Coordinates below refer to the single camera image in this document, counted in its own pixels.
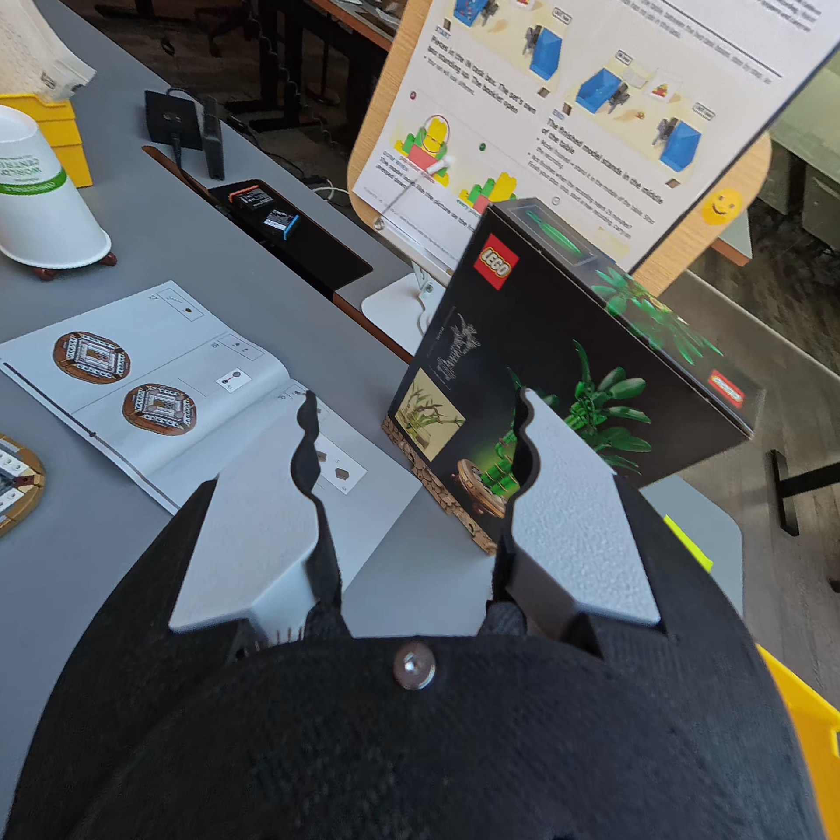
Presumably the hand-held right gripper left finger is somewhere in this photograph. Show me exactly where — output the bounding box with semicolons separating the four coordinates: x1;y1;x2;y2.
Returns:
168;390;344;643

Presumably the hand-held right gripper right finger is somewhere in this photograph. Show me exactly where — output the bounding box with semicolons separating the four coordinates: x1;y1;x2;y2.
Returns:
492;387;662;643

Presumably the black lego set box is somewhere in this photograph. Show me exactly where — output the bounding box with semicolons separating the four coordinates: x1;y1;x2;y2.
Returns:
382;197;765;555

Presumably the open lego instruction booklet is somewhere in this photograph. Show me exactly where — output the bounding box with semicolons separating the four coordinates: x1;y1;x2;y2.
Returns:
0;281;421;516

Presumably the round brown lego base model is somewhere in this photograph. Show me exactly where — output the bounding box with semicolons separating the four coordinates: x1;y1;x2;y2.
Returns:
0;433;47;539

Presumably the yellow-green sticky note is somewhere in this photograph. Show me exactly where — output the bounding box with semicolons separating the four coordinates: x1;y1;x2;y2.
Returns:
663;515;714;572

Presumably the wooden document stand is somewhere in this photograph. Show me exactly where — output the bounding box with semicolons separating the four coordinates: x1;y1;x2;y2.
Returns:
346;0;772;358

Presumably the yellow plastic bin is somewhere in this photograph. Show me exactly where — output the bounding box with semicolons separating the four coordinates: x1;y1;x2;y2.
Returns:
755;643;840;840
0;92;93;189

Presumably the yellow smiley sticker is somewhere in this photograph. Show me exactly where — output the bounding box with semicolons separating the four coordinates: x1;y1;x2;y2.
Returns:
701;189;743;226

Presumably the white paper cup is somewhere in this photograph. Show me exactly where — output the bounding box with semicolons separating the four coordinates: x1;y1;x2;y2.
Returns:
0;105;112;270

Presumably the black rectangular box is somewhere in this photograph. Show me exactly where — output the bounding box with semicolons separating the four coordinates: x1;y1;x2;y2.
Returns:
200;95;226;180

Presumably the black power adapter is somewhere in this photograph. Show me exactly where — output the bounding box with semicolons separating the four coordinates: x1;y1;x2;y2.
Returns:
144;88;202;152

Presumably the printed task instruction sheet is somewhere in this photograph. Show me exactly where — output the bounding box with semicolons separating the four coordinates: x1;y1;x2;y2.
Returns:
353;0;840;277

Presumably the black cable tray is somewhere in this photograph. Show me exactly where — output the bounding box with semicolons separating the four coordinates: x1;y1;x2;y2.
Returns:
141;146;374;303

